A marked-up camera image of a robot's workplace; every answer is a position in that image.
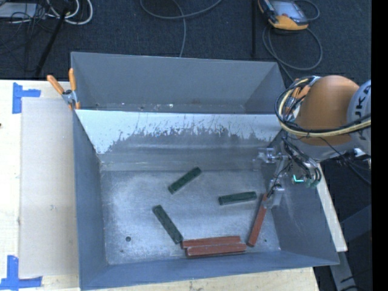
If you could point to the dark green flat block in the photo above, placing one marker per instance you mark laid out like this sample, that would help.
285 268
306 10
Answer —
167 224
185 180
237 198

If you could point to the pale flat board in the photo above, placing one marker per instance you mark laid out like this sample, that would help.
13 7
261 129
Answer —
45 186

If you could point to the red-brown flat block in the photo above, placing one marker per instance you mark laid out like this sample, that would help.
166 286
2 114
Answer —
216 250
210 241
257 223

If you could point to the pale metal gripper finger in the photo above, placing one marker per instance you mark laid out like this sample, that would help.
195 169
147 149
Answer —
278 197
267 199

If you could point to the grey metal bin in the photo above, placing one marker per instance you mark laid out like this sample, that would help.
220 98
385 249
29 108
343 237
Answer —
145 211

